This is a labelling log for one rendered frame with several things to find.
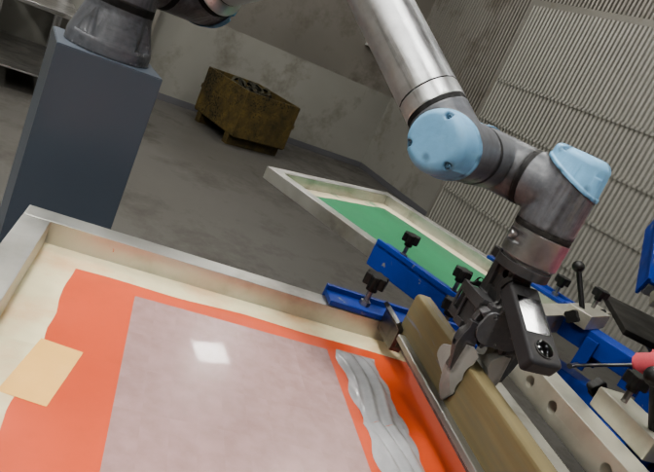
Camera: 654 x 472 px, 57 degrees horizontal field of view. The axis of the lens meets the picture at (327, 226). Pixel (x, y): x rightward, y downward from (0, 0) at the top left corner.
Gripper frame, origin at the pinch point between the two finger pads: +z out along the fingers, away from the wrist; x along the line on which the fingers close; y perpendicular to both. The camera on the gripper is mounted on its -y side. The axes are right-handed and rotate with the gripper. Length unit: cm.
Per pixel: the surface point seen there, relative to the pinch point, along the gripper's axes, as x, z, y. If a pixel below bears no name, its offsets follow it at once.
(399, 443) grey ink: 7.2, 6.8, -3.3
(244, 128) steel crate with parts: -46, 82, 590
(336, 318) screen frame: 10.1, 5.7, 25.2
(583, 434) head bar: -21.0, 0.0, -0.9
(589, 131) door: -324, -61, 442
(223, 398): 30.8, 7.3, -2.0
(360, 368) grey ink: 8.7, 6.5, 12.3
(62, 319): 51, 7, 6
